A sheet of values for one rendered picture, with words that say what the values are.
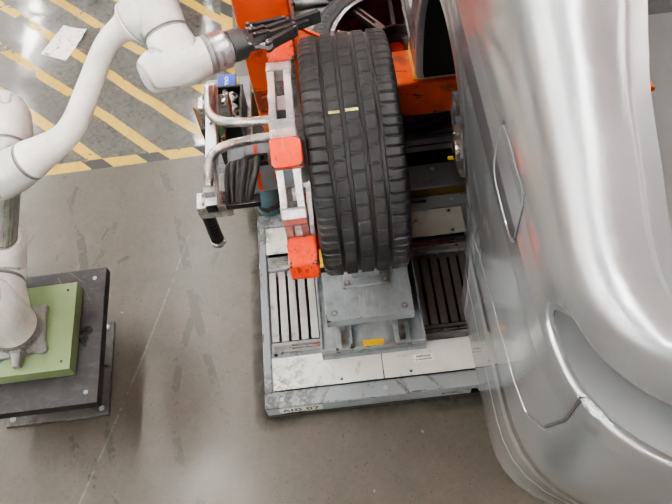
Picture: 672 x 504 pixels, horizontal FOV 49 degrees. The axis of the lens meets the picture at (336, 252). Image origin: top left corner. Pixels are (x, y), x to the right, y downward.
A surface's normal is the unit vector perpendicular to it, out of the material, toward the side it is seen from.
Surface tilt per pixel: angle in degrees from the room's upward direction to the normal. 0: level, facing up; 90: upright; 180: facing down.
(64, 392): 0
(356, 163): 43
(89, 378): 0
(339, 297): 0
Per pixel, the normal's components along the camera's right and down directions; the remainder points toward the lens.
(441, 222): -0.07, -0.52
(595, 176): -0.43, -0.33
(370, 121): -0.03, -0.09
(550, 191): -0.93, -0.08
